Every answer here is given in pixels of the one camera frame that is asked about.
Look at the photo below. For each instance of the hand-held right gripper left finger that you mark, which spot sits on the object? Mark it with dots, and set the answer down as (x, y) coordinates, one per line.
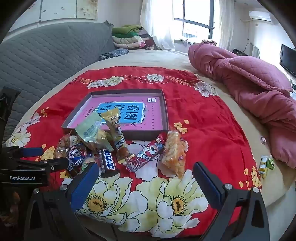
(85, 183)

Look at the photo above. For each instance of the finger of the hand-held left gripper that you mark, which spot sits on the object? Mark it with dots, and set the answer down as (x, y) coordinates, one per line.
(52, 165)
(30, 152)

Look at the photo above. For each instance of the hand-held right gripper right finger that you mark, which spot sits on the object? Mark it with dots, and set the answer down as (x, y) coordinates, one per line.
(208, 183)

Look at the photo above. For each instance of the orange snack packet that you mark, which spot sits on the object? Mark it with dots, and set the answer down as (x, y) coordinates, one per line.
(61, 148)

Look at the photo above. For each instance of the blue cookie packet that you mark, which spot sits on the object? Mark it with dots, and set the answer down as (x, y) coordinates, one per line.
(75, 157)

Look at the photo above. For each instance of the clear puffed snack bag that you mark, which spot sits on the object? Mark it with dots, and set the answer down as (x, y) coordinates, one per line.
(173, 153)

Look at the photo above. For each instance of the green snack packet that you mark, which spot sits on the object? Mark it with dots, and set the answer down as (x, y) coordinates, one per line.
(89, 129)

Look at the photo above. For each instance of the yellow snack packet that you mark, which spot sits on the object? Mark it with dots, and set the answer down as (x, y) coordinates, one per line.
(115, 132)

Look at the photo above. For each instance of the red snack packet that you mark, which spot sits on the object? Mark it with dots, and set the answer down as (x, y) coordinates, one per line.
(145, 154)

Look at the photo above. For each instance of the cardboard box with pink bottom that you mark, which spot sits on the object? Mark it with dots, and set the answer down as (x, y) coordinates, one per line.
(152, 115)

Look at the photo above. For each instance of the person's left hand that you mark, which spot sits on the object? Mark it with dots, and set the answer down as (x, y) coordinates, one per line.
(15, 204)

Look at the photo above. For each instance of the black chocolate bar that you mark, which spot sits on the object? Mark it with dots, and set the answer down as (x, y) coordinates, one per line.
(107, 163)

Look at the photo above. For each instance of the small yellow packet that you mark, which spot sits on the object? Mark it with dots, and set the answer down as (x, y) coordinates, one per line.
(263, 165)

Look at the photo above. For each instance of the small green packet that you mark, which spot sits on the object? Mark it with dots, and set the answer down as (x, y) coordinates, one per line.
(271, 162)

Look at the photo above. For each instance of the red floral blanket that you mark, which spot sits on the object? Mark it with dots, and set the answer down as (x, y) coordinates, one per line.
(208, 115)

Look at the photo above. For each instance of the small wrapped candy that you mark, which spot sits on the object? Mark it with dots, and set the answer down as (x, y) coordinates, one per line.
(263, 140)

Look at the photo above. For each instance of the grey quilted headboard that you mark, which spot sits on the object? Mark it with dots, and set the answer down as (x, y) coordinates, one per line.
(46, 58)

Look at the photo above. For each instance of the pink quilt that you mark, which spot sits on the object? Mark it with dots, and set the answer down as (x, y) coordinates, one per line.
(254, 92)

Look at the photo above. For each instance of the dark blue patterned pillow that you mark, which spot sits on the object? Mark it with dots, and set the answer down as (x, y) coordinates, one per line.
(114, 54)

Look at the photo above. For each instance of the beige bed sheet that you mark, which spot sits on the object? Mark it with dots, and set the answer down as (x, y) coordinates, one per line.
(161, 59)

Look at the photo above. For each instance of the black bag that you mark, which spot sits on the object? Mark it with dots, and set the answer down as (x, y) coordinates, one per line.
(239, 52)

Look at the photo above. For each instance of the white cloth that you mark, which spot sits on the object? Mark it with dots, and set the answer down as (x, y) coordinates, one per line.
(256, 52)

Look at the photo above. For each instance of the clothes on windowsill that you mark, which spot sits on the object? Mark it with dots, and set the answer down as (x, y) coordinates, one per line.
(208, 42)

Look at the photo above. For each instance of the black television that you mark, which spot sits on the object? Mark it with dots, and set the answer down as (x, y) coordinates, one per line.
(288, 59)

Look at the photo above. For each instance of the pile of folded clothes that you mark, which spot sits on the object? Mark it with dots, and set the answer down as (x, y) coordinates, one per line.
(129, 37)

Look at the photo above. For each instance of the white curtain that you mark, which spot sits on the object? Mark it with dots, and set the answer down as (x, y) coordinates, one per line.
(225, 23)
(157, 23)

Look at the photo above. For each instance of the window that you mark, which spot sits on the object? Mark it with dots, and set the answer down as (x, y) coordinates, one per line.
(196, 16)

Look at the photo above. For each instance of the white air conditioner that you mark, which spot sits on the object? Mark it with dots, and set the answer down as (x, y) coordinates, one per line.
(260, 16)

